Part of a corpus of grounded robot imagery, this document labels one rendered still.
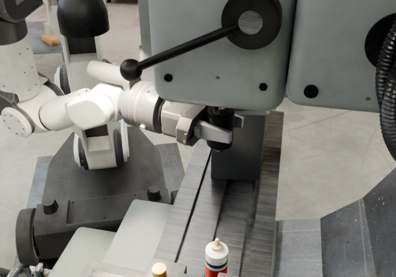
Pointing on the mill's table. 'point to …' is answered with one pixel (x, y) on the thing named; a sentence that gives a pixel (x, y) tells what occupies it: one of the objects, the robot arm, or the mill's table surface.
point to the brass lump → (159, 270)
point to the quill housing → (237, 95)
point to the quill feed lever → (256, 25)
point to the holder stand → (242, 149)
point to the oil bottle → (215, 259)
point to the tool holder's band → (221, 114)
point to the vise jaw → (174, 269)
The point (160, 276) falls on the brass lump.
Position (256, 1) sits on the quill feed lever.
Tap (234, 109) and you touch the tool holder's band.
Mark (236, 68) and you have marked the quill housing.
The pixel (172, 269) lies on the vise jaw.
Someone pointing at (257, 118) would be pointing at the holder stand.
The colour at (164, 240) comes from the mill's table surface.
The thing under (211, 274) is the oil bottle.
